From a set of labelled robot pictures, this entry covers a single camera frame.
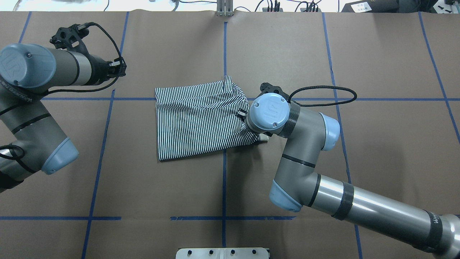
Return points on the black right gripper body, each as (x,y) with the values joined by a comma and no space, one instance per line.
(241,114)

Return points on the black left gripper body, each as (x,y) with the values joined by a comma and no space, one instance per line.
(99,68)

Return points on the navy white striped polo shirt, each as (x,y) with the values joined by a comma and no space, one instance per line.
(200,119)

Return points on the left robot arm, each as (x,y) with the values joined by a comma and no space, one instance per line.
(28,71)

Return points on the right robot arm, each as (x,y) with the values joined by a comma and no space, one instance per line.
(404,150)

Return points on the aluminium frame post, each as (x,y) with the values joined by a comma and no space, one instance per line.
(224,8)

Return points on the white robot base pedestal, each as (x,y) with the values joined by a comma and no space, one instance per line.
(224,253)

